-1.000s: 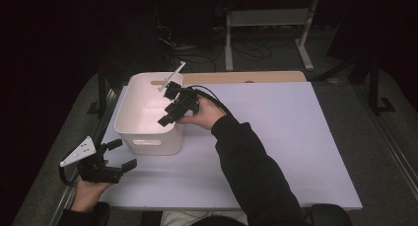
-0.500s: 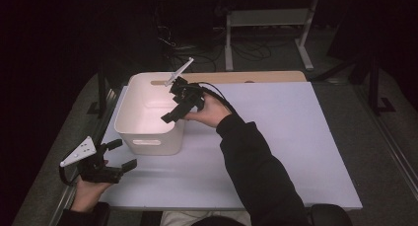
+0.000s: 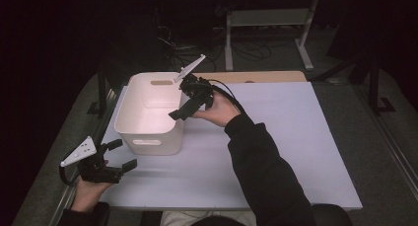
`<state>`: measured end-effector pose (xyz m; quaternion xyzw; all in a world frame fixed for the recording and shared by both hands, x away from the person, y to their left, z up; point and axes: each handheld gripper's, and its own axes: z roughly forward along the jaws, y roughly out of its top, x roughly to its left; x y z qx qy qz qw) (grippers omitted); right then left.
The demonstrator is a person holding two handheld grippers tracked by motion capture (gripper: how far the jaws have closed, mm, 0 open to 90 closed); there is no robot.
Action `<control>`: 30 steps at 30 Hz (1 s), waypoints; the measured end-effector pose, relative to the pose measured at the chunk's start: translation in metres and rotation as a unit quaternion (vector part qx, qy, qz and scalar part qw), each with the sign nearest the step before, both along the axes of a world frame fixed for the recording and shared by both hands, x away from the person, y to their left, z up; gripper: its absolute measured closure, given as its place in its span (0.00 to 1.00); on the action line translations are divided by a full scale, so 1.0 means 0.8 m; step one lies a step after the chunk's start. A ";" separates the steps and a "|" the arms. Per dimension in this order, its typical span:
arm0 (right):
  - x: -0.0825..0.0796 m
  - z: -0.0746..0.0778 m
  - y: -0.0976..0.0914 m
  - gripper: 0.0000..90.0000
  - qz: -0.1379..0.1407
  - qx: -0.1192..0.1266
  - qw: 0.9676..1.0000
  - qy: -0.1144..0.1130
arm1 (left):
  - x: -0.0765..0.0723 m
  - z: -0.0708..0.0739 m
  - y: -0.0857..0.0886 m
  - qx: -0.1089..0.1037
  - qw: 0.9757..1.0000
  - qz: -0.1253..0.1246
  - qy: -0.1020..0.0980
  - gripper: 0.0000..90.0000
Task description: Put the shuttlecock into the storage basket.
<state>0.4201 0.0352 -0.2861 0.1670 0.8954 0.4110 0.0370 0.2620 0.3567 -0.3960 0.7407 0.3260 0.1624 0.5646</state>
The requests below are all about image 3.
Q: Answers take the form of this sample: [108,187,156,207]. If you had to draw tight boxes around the white table mat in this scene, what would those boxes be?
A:
[98,81,364,211]

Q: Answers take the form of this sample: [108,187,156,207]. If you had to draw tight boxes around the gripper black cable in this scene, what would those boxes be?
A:
[206,78,246,115]
[58,151,83,187]

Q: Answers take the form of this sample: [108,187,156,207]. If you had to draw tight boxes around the person's head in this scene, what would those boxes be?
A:
[190,215,247,226]

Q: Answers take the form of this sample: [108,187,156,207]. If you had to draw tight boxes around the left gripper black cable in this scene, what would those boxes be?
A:
[58,151,83,187]

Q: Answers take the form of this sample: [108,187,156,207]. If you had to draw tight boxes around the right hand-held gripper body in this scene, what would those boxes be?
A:
[173,53,216,112]

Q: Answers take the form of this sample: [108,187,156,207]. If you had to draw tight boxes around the wooden table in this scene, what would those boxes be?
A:
[193,70,308,86]

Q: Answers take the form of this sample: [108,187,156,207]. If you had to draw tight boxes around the person's right hand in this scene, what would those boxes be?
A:
[191,89,242,128]

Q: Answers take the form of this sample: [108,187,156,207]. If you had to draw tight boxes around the white metal desk frame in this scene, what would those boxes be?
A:
[225,0,319,72]

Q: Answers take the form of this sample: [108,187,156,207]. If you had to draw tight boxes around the person's left hand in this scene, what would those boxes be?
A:
[71,177,112,213]

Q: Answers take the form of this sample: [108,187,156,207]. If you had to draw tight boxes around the tangle of floor cables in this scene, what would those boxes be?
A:
[154,8,290,73]

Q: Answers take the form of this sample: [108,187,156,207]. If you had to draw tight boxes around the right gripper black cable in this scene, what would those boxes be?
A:
[206,78,246,115]

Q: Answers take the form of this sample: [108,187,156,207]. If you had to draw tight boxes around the person's legs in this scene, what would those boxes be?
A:
[160,209,258,226]

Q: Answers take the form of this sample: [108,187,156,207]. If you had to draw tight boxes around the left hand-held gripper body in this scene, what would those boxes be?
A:
[59,135,124,185]

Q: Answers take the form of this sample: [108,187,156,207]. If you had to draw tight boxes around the white plastic storage bin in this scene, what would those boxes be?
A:
[113,71,185,156]

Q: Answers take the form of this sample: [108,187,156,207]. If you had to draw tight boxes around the black metal stand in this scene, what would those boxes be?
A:
[87,59,114,118]
[312,51,397,116]

